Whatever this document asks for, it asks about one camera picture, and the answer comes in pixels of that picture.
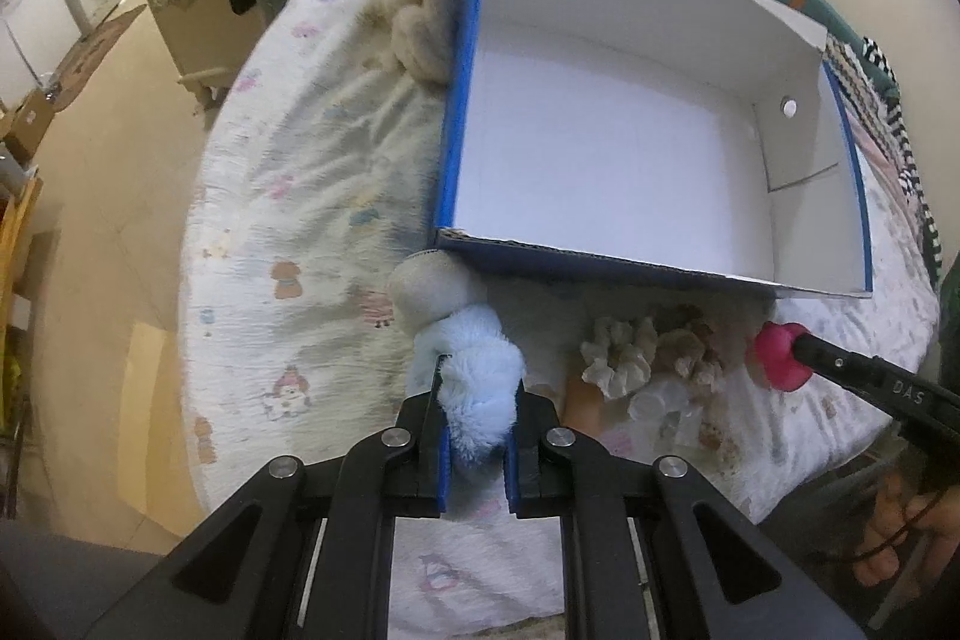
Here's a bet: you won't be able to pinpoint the clear plastic wrapper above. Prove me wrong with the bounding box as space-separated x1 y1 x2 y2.
628 375 704 448

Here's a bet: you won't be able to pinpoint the orange brown sponge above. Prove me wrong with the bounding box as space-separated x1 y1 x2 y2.
562 372 604 438

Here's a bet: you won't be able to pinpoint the pink ball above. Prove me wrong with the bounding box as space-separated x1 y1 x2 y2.
745 321 814 393

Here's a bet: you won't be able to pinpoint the cream scrunchie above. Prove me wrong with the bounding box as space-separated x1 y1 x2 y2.
579 317 658 401

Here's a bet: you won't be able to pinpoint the light blue fluffy sock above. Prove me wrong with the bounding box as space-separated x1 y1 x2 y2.
384 248 527 467

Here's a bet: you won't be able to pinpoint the person's right hand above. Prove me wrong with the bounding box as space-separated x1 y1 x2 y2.
853 471 960 596

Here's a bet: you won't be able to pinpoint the striped black white cloth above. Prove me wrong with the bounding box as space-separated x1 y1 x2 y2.
825 32 942 289

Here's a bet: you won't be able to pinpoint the white patterned bed sheet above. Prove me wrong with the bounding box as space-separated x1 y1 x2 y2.
181 0 939 520

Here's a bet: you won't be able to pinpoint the white cardboard box blue edges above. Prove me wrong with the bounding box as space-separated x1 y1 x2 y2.
433 0 874 298

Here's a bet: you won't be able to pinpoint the cardboard box on floor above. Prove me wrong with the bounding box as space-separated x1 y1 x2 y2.
2 89 55 166

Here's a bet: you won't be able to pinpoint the beige fluffy plush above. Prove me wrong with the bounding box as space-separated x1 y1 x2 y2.
363 0 460 86

